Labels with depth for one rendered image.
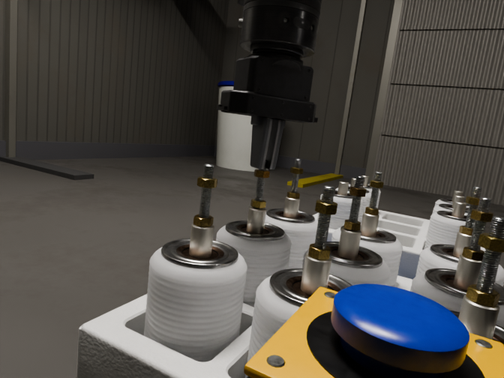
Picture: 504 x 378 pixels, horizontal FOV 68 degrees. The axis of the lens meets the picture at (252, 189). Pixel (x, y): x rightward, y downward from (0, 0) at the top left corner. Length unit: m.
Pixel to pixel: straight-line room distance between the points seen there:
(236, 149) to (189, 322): 2.88
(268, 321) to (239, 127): 2.91
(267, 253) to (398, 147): 3.18
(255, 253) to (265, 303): 0.13
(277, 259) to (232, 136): 2.78
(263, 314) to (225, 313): 0.06
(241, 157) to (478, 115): 1.96
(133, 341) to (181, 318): 0.05
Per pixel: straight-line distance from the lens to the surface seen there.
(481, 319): 0.31
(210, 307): 0.35
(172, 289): 0.35
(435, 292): 0.40
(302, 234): 0.54
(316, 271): 0.31
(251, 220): 0.46
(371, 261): 0.43
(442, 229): 0.82
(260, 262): 0.44
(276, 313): 0.30
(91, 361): 0.40
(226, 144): 3.24
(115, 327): 0.40
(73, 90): 2.97
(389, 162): 3.59
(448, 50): 3.65
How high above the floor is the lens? 0.38
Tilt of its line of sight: 9 degrees down
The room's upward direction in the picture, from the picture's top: 7 degrees clockwise
